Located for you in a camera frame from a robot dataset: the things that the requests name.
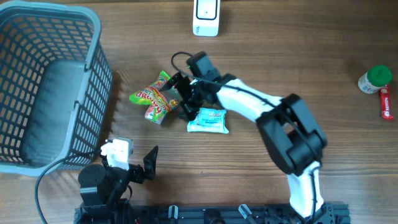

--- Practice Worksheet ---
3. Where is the white barcode scanner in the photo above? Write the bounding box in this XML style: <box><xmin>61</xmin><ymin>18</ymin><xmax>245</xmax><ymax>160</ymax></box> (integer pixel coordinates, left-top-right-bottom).
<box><xmin>193</xmin><ymin>0</ymin><xmax>221</xmax><ymax>37</ymax></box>

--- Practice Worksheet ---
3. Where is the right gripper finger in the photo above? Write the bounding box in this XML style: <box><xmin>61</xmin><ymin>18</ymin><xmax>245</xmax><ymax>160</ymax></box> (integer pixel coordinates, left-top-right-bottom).
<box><xmin>159</xmin><ymin>72</ymin><xmax>182</xmax><ymax>91</ymax></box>
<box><xmin>178</xmin><ymin>108</ymin><xmax>199</xmax><ymax>122</ymax></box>

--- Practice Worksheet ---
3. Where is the Haribo gummy candy bag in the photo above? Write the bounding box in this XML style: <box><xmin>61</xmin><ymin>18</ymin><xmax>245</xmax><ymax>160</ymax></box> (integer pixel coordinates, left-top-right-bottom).
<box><xmin>129</xmin><ymin>71</ymin><xmax>180</xmax><ymax>124</ymax></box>

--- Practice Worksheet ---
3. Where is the teal wet wipes pack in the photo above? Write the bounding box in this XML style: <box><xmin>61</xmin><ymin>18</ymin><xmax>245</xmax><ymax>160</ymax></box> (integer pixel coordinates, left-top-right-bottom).
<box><xmin>187</xmin><ymin>108</ymin><xmax>229</xmax><ymax>134</ymax></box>

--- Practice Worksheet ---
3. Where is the left camera cable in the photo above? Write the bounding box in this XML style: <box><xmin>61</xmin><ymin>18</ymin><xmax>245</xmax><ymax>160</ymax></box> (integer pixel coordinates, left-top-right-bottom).
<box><xmin>34</xmin><ymin>149</ymin><xmax>103</xmax><ymax>224</ymax></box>

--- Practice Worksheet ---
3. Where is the red snack stick packet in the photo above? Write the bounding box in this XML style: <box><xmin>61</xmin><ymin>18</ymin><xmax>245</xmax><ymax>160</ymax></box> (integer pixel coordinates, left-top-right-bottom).
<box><xmin>379</xmin><ymin>84</ymin><xmax>394</xmax><ymax>120</ymax></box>

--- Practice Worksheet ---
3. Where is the green lid jar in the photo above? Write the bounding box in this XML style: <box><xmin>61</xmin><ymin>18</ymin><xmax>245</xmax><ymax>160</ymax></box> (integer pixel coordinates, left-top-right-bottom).
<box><xmin>358</xmin><ymin>65</ymin><xmax>392</xmax><ymax>94</ymax></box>

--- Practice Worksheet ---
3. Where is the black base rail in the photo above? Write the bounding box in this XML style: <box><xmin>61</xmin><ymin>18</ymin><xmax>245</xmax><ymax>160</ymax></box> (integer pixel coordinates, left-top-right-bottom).
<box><xmin>73</xmin><ymin>203</ymin><xmax>351</xmax><ymax>224</ymax></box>

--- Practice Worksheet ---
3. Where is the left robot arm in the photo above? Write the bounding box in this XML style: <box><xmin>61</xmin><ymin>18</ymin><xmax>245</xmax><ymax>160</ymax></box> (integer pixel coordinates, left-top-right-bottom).
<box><xmin>74</xmin><ymin>146</ymin><xmax>159</xmax><ymax>224</ymax></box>

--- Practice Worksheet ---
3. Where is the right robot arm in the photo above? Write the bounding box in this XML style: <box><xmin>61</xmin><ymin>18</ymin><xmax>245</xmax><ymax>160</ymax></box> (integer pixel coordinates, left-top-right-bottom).
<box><xmin>161</xmin><ymin>51</ymin><xmax>327</xmax><ymax>223</ymax></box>

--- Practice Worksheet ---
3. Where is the grey plastic shopping basket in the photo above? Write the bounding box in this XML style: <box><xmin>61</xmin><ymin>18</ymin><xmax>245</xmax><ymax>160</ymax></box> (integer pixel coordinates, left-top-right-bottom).
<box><xmin>1</xmin><ymin>1</ymin><xmax>113</xmax><ymax>177</ymax></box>

